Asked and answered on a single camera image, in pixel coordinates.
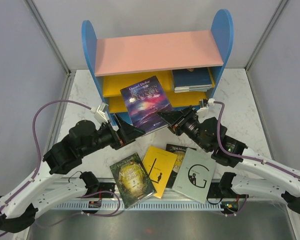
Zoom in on green forest cover book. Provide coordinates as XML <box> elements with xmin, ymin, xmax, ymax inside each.
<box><xmin>109</xmin><ymin>153</ymin><xmax>156</xmax><ymax>209</ymax></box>

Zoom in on grey book with letter G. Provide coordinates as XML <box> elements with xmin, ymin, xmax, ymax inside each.
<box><xmin>171</xmin><ymin>148</ymin><xmax>217</xmax><ymax>204</ymax></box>

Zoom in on black W.S. book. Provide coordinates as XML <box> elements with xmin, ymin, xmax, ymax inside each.
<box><xmin>165</xmin><ymin>144</ymin><xmax>189</xmax><ymax>189</ymax></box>

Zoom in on purple Robinson Crusoe book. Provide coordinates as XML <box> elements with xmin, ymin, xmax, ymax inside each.
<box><xmin>120</xmin><ymin>76</ymin><xmax>174</xmax><ymax>133</ymax></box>

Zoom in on dark navy book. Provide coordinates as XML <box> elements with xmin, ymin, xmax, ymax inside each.
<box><xmin>172</xmin><ymin>67</ymin><xmax>213</xmax><ymax>89</ymax></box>

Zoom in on light blue book with barcode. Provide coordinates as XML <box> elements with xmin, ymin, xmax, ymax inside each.
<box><xmin>174</xmin><ymin>88</ymin><xmax>209</xmax><ymax>93</ymax></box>

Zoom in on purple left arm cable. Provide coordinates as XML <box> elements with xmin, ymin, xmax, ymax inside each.
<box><xmin>0</xmin><ymin>99</ymin><xmax>93</xmax><ymax>238</ymax></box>

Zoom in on white slotted cable duct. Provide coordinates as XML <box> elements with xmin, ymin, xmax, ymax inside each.
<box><xmin>54</xmin><ymin>199</ymin><xmax>224</xmax><ymax>211</ymax></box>

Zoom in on yellow book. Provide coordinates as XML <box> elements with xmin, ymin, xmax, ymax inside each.
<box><xmin>142</xmin><ymin>146</ymin><xmax>178</xmax><ymax>199</ymax></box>

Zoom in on teal ocean cover book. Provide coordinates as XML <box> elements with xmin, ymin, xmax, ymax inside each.
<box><xmin>174</xmin><ymin>85</ymin><xmax>213</xmax><ymax>91</ymax></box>

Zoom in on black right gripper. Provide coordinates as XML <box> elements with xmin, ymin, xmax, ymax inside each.
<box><xmin>157</xmin><ymin>104</ymin><xmax>210</xmax><ymax>151</ymax></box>

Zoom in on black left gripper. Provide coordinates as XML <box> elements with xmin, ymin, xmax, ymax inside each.
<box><xmin>80</xmin><ymin>112</ymin><xmax>146</xmax><ymax>157</ymax></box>

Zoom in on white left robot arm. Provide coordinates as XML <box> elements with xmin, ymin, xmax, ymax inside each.
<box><xmin>0</xmin><ymin>114</ymin><xmax>145</xmax><ymax>233</ymax></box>

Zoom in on aluminium frame rail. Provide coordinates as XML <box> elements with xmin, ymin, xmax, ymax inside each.
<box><xmin>24</xmin><ymin>177</ymin><xmax>266</xmax><ymax>201</ymax></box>

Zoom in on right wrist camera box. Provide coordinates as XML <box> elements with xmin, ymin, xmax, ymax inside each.
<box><xmin>196</xmin><ymin>98</ymin><xmax>215</xmax><ymax>118</ymax></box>

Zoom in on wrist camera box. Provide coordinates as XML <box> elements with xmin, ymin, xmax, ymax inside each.
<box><xmin>196</xmin><ymin>98</ymin><xmax>215</xmax><ymax>118</ymax></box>
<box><xmin>90</xmin><ymin>102</ymin><xmax>108</xmax><ymax>124</ymax></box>

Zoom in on blue pink yellow bookshelf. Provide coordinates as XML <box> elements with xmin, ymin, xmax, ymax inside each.
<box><xmin>81</xmin><ymin>9</ymin><xmax>234</xmax><ymax>122</ymax></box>

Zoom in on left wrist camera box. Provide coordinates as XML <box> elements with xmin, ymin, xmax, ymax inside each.
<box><xmin>90</xmin><ymin>102</ymin><xmax>108</xmax><ymax>124</ymax></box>

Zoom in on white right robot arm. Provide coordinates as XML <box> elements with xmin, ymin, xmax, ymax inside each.
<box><xmin>158</xmin><ymin>106</ymin><xmax>300</xmax><ymax>214</ymax></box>

